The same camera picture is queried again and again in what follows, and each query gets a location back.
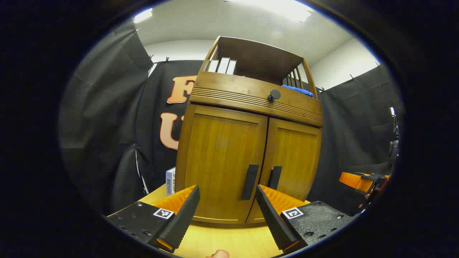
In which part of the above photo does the wooden cabinet door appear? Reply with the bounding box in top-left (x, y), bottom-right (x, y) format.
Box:
top-left (183, 105), bottom-right (268, 224)
top-left (247, 118), bottom-right (322, 223)

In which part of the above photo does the white printed box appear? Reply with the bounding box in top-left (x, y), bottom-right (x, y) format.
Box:
top-left (166, 167), bottom-right (176, 196)

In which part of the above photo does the wooden drawer with black knob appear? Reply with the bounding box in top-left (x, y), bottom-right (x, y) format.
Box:
top-left (189, 72), bottom-right (324, 128)

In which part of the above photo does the dark metal stand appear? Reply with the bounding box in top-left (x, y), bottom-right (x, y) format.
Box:
top-left (389, 107), bottom-right (400, 171)

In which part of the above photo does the wooden double-door shoe cabinet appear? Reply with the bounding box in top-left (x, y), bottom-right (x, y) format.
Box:
top-left (175, 36), bottom-right (324, 225)

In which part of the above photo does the blue folded cloth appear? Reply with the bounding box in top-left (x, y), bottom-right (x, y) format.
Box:
top-left (281, 85), bottom-right (314, 98)

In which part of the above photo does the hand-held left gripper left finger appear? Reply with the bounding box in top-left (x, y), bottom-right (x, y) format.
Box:
top-left (104, 185), bottom-right (200, 253)

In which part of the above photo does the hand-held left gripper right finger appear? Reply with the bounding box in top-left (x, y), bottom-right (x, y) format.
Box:
top-left (255, 185), bottom-right (354, 251)

